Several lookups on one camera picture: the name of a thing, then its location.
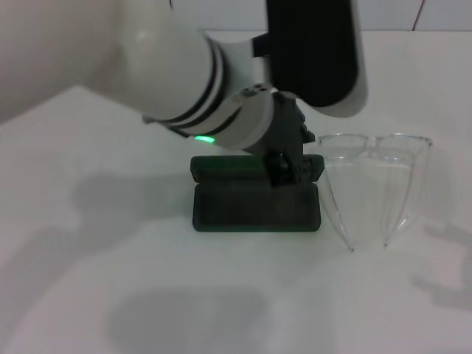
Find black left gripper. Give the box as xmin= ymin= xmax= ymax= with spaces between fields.
xmin=262 ymin=91 xmax=318 ymax=190

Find green glasses case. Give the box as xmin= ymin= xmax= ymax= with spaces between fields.
xmin=190 ymin=153 xmax=326 ymax=234

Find clear transparent glasses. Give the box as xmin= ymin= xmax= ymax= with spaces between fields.
xmin=316 ymin=132 xmax=434 ymax=253

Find left wrist camera housing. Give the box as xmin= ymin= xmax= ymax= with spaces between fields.
xmin=252 ymin=0 xmax=369 ymax=119

